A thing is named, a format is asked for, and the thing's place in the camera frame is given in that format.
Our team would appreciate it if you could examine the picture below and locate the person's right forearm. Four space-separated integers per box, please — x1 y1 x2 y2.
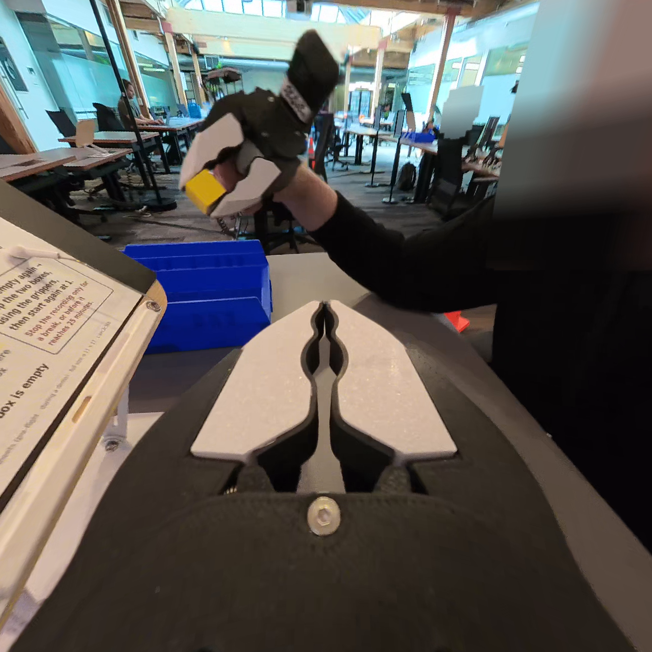
306 191 510 314

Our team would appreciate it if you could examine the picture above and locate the person's right hand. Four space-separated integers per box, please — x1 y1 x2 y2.
214 152 339 232

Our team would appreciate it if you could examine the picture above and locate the printed instruction sheet board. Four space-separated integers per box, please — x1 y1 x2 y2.
0 178 167 619

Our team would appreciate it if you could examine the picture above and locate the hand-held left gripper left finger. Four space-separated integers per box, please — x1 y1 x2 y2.
191 301 327 462

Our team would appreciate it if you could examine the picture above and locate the wooden office desk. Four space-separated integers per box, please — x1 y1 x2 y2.
0 147 134 215
395 137 501 205
57 117 205 176

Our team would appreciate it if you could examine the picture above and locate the person's black clothed torso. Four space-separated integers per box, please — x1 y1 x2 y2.
486 194 652 566

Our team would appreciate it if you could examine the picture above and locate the white cable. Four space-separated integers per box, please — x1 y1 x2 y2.
0 244 78 262

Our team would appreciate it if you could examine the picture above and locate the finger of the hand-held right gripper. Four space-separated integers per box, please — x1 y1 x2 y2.
209 156 282 219
178 112 246 192

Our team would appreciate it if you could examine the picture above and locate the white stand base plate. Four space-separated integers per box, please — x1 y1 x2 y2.
25 407 165 630

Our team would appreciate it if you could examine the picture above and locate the black pole stand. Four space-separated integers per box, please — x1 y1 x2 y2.
89 0 177 213

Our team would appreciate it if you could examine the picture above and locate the yellow cube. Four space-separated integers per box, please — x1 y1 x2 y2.
184 168 229 215

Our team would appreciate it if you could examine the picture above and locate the blue plastic bin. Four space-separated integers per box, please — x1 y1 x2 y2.
122 239 274 355

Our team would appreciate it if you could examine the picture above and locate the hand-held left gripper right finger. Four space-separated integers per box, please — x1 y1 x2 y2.
328 301 458 465

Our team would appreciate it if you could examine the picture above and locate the black office chair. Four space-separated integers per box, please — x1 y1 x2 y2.
45 108 78 139
92 102 126 133

